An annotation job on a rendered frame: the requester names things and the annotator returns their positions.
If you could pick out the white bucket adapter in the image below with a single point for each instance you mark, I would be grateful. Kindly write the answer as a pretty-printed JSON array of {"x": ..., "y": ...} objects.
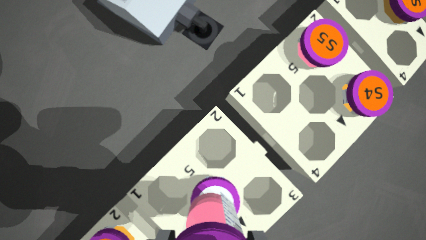
[
  {"x": 215, "y": 147},
  {"x": 334, "y": 127},
  {"x": 367, "y": 27},
  {"x": 128, "y": 214}
]

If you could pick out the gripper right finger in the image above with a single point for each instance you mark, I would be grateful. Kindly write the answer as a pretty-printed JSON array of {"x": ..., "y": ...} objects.
[{"x": 256, "y": 235}]

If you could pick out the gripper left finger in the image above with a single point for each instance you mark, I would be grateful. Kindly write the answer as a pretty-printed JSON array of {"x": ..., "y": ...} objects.
[{"x": 165, "y": 235}]

